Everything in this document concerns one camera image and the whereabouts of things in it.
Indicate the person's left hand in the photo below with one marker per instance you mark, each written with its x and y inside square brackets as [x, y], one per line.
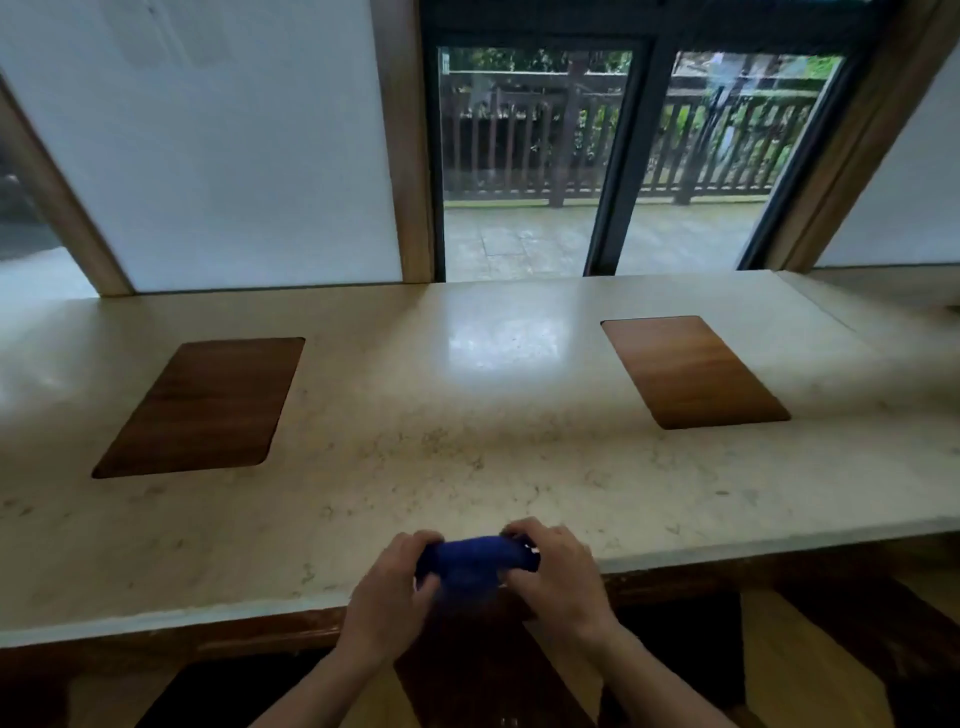
[390, 607]

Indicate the person's right hand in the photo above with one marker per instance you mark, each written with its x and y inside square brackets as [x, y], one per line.
[562, 585]

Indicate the blue cleaning cloth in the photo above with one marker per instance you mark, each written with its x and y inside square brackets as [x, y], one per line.
[472, 562]

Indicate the wooden inlay panel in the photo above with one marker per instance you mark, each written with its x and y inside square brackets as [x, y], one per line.
[690, 375]
[202, 405]

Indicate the black window mullion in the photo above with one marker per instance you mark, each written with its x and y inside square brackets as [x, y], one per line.
[802, 165]
[433, 157]
[626, 165]

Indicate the wooden post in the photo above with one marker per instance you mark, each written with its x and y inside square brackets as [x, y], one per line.
[855, 142]
[405, 142]
[60, 210]

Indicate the white wall panel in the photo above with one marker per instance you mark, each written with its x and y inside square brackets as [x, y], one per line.
[907, 187]
[225, 142]

